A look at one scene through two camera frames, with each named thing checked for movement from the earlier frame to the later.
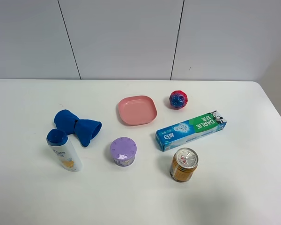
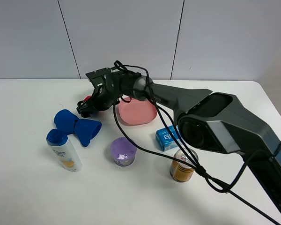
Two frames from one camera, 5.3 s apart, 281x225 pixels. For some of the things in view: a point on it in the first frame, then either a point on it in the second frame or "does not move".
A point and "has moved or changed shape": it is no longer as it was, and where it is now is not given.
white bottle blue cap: (59, 141) does not move
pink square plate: (137, 109) does not move
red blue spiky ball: (178, 99) has moved or changed shape
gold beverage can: (183, 164) does not move
